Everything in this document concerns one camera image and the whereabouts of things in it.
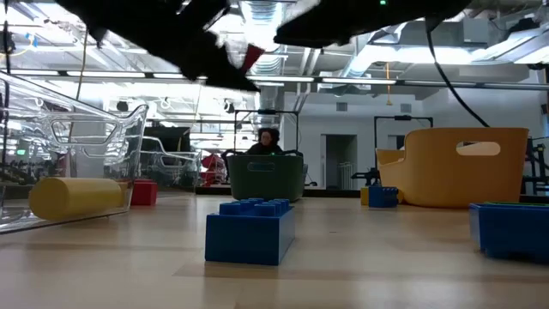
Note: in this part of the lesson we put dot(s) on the person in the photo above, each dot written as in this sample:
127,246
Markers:
268,137

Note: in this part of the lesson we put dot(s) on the silver ventilation duct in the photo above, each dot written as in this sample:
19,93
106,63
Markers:
270,101

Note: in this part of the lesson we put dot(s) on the black background robot arm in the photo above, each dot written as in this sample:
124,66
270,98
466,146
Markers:
369,176

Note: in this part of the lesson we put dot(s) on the clear plastic bin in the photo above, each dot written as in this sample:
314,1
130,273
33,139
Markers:
86,124
171,161

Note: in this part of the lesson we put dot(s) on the red toy block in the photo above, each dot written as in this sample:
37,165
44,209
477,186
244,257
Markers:
144,194
253,59

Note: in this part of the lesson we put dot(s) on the yellow plastic bin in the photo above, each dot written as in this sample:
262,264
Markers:
450,180

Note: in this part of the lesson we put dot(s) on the teal plastic bin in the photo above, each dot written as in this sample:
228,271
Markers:
266,182

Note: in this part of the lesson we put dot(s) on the black background frame stand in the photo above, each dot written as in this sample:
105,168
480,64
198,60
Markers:
403,117
266,112

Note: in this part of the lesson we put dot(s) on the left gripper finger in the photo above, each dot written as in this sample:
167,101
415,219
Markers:
214,73

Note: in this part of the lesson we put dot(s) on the black equipment stand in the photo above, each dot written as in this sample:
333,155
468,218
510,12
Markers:
536,171

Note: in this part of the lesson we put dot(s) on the ceiling light rail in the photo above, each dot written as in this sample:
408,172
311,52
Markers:
107,74

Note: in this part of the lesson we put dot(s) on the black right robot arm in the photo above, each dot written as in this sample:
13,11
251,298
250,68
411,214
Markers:
364,21

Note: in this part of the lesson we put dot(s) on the blue toy brick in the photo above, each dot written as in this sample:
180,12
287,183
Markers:
383,197
249,236
510,232

